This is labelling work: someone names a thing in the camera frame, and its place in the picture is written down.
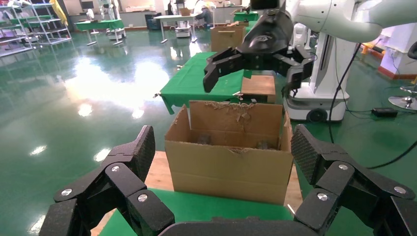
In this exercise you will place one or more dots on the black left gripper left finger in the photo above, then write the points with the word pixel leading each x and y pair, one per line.
pixel 122 177

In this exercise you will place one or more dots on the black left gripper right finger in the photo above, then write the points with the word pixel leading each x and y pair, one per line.
pixel 338 182

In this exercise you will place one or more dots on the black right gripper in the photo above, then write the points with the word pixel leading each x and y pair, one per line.
pixel 265 39

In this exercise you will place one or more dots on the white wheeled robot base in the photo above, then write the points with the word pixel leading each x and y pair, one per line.
pixel 115 33
pixel 182 31
pixel 306 104

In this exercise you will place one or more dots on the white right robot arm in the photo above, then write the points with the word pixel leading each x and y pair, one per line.
pixel 342 16

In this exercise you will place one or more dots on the tall brown cardboard box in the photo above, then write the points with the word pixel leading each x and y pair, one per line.
pixel 226 40

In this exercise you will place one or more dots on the large open cardboard carton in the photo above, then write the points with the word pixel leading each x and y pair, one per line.
pixel 228 176

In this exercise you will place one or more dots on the brown wooden platform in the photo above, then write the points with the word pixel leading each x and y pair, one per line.
pixel 259 85

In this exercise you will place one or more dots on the green cloth covered table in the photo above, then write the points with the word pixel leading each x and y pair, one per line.
pixel 246 16
pixel 97 24

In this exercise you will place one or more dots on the black power adapter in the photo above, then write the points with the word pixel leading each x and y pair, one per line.
pixel 384 112

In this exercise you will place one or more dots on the white long desk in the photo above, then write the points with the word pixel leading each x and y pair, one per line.
pixel 176 17

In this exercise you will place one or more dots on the black chair chrome base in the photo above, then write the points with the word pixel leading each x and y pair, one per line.
pixel 405 101

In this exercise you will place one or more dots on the black waste bin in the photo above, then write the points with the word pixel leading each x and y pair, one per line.
pixel 152 22

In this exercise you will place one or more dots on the metal shelf rack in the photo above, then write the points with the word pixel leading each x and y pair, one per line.
pixel 57 41

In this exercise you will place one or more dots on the yellow hanging cloth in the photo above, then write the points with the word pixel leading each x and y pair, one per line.
pixel 60 11

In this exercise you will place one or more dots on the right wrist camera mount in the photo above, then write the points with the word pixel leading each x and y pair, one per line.
pixel 265 4

